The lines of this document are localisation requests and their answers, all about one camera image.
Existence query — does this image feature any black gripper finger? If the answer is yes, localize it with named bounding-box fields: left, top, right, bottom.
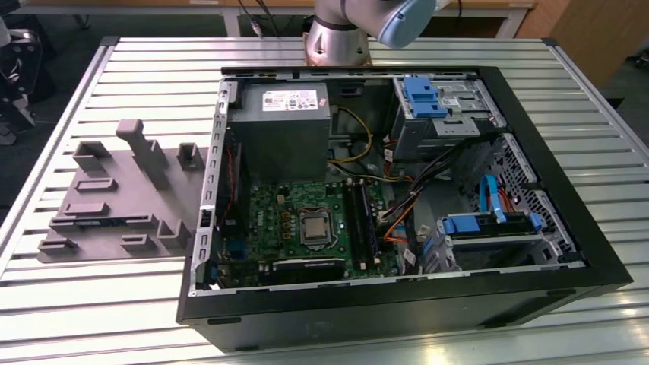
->
left=0, top=97, right=38, bottom=135

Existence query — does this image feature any black RAM slot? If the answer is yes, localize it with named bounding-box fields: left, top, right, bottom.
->
left=343, top=179, right=365, bottom=269

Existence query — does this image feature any grey parts rack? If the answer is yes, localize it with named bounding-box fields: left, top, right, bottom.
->
left=36, top=118, right=212, bottom=264

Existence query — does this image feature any grey power supply unit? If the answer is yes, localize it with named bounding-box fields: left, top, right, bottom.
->
left=225, top=81, right=333, bottom=183

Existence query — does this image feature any green motherboard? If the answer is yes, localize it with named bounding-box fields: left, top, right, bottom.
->
left=212, top=178, right=407, bottom=290

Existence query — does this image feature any blue board connector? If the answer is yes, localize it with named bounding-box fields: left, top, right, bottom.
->
left=227, top=238, right=248, bottom=264

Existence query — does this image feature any metal socket cover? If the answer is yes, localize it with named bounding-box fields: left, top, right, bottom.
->
left=296, top=206, right=337, bottom=249

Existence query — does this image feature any silver CPU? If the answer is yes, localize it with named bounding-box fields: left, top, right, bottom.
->
left=303, top=217, right=332, bottom=239

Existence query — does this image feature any black graphics card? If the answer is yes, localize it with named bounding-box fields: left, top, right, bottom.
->
left=259, top=257, right=347, bottom=285

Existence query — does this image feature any blue drive carrier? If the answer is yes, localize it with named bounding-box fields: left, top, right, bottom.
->
left=404, top=75, right=453, bottom=119

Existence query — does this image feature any metal drive cage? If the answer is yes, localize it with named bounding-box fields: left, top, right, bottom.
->
left=389, top=74, right=508, bottom=163

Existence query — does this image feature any hard disk in blue carrier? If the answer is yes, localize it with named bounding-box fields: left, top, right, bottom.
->
left=439, top=211, right=548, bottom=248

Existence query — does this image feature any black PC case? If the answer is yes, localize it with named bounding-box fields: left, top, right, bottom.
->
left=175, top=65, right=635, bottom=353

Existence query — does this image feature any metal disk bay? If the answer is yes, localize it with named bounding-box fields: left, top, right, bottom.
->
left=420, top=227, right=569, bottom=275

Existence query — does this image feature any wooden cabinet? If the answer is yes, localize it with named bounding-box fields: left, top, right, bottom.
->
left=516, top=0, right=649, bottom=88

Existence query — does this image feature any hanging cable plug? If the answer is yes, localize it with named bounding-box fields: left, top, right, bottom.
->
left=236, top=0, right=277, bottom=39

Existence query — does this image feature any yellow black wire bundle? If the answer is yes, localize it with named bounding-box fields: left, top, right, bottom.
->
left=327, top=106, right=375, bottom=164

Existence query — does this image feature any white black wire bundle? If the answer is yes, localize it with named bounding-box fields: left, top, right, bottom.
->
left=349, top=170, right=407, bottom=184

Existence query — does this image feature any blue flat data cable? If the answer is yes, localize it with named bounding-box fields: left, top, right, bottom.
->
left=479, top=173, right=509, bottom=224

